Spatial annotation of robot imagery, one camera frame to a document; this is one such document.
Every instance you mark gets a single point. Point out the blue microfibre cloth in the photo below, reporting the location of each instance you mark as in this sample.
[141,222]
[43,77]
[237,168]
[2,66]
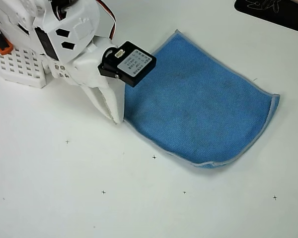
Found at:
[201,111]

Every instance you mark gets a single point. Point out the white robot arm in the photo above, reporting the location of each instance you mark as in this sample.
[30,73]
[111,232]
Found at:
[82,24]

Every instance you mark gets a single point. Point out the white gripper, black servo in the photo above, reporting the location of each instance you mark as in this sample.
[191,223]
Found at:
[85,70]

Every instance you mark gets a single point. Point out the orange and black clamp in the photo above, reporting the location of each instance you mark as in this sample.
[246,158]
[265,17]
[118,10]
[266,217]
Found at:
[1,42]

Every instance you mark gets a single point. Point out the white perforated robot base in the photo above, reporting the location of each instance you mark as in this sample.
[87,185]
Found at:
[20,67]

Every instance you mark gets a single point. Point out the black mat with line drawing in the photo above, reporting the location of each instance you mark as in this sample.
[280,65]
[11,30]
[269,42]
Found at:
[288,15]

